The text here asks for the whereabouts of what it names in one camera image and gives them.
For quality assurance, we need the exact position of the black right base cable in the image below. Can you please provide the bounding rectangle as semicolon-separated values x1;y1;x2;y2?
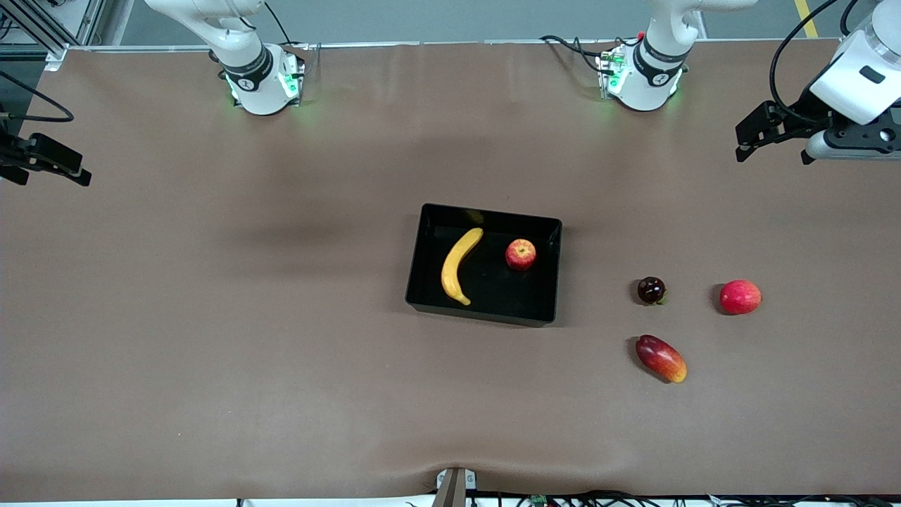
264;0;310;54

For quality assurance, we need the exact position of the red peach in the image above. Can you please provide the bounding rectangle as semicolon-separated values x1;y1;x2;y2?
719;280;763;315

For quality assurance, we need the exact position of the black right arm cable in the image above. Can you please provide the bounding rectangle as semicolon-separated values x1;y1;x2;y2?
0;70;75;124

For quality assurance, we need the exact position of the black plastic tray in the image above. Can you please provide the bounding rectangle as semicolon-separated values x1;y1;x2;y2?
405;203;563;328

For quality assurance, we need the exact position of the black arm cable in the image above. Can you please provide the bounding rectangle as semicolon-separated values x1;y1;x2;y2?
0;70;75;124
769;0;861;126

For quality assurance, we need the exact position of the grey table edge clamp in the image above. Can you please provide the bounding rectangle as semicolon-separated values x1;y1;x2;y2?
433;467;478;507

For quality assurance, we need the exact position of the aluminium frame beam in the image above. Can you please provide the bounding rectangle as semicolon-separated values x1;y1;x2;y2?
0;0;108;71

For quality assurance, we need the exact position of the brown table cover sheet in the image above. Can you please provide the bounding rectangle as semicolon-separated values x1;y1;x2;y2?
0;41;901;502

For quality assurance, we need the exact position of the small red yellow apple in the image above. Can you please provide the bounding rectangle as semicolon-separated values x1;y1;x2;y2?
505;239;537;272

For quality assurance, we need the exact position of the red yellow mango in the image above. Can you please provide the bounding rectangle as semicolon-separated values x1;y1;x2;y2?
635;334;688;384

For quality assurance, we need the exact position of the black cable bundle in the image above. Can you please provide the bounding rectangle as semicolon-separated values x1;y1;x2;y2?
405;489;901;507

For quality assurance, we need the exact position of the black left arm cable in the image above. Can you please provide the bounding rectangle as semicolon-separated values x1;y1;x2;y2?
769;0;861;126

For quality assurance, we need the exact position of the black left base cable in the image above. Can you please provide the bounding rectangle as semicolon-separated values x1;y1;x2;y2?
540;34;607;77

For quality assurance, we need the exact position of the yellow banana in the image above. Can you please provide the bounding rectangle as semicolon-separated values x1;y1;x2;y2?
441;227;485;307

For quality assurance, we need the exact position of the black base cable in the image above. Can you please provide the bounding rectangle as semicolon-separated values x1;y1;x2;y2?
540;34;607;77
264;0;310;54

